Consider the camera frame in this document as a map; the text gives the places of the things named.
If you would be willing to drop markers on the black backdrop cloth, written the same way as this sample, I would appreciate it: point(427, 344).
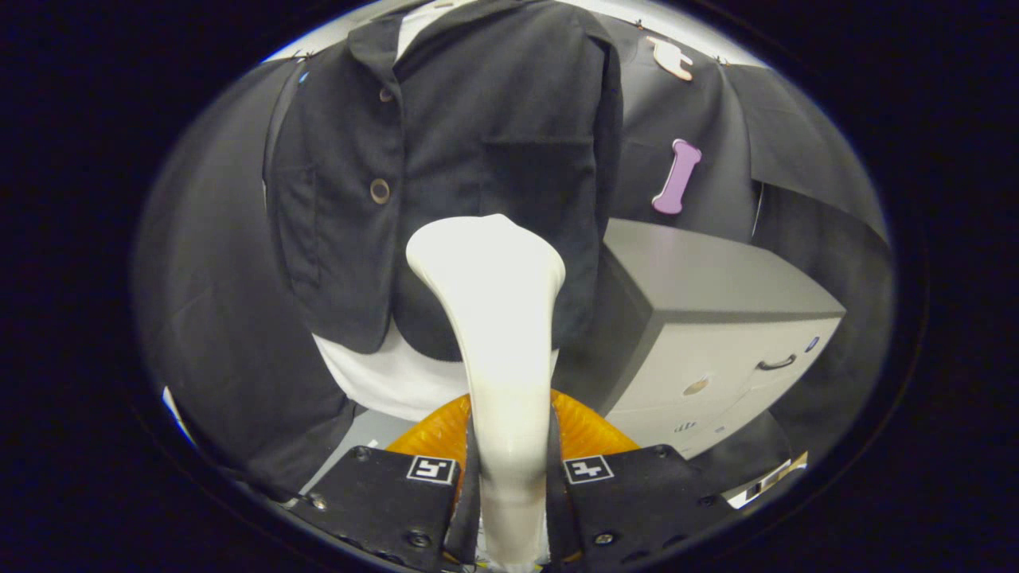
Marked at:
point(223, 318)

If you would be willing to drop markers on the white garment steamer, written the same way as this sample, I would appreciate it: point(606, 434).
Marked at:
point(493, 318)

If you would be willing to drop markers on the grey cabinet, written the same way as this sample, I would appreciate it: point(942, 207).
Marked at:
point(716, 278)

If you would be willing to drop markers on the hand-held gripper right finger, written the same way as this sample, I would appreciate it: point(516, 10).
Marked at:
point(637, 493)

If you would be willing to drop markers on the black button jacket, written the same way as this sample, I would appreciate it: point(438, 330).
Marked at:
point(478, 119)

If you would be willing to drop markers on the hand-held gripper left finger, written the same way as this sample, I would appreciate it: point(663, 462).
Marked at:
point(374, 501)

